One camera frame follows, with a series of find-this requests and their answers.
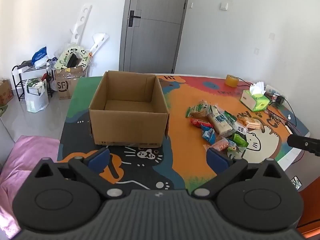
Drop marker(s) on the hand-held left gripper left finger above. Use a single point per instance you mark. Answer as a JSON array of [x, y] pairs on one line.
[[98, 160]]

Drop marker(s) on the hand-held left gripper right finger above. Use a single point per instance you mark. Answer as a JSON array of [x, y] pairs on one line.
[[217, 161]]

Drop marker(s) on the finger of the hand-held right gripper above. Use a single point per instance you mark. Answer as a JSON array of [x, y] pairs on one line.
[[303, 143]]

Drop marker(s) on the pink orange snack packet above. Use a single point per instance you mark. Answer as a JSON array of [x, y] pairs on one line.
[[220, 145]]

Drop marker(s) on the clear green-printed snack packet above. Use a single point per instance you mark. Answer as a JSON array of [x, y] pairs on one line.
[[237, 153]]

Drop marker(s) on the blue snack packet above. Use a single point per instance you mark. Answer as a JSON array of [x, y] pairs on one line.
[[208, 133]]

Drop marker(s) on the bright green snack packet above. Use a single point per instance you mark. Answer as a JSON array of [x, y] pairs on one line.
[[240, 140]]

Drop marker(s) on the dark green snack packet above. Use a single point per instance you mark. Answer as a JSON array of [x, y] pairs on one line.
[[240, 130]]

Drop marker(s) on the long white bread packet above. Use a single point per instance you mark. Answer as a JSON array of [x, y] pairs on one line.
[[220, 122]]

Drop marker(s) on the red snack packet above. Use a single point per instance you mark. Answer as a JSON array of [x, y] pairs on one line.
[[200, 123]]

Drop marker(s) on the orange biscuit packet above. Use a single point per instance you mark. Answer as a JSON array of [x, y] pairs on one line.
[[250, 123]]

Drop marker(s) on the green white cracker packet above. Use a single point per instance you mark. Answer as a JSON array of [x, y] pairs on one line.
[[197, 108]]

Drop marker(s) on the smartphone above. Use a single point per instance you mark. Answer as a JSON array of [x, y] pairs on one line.
[[297, 183]]

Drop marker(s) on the bunch of keys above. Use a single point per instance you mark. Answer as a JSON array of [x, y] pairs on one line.
[[272, 117]]

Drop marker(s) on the colourful cartoon table mat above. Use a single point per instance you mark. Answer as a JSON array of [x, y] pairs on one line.
[[185, 135]]

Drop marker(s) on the black charger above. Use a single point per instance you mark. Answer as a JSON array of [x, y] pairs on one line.
[[280, 100]]

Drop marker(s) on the white power strip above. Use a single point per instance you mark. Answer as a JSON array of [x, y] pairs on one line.
[[271, 89]]

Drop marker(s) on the green tissue box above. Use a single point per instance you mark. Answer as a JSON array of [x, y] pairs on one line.
[[255, 101]]

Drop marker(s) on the pink blanket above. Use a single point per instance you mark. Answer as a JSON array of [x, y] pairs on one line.
[[25, 160]]

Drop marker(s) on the yellow tape roll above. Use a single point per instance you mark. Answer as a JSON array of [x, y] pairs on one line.
[[232, 81]]

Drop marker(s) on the taped printed cardboard box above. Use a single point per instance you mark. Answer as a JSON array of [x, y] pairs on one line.
[[66, 85]]

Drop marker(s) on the white plastic bag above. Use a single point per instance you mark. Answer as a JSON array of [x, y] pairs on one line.
[[36, 100]]

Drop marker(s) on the white padded chair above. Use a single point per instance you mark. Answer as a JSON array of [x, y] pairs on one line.
[[3, 140]]

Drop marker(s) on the green floor item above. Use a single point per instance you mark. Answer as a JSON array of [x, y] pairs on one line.
[[3, 110]]

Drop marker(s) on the black shoe rack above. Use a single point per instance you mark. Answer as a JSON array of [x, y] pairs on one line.
[[17, 80]]

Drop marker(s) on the small brown cardboard box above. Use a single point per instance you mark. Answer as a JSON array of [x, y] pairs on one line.
[[5, 92]]

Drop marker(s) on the short white foam board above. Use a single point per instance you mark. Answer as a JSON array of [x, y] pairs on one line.
[[98, 41]]

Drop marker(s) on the blue plastic bag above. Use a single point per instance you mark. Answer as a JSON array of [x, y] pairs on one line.
[[40, 55]]

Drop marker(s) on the tall white foam board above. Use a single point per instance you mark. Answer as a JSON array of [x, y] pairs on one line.
[[81, 22]]

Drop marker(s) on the grey door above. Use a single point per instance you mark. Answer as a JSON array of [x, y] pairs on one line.
[[155, 30]]

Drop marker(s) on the white light switch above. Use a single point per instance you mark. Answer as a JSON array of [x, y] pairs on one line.
[[224, 6]]

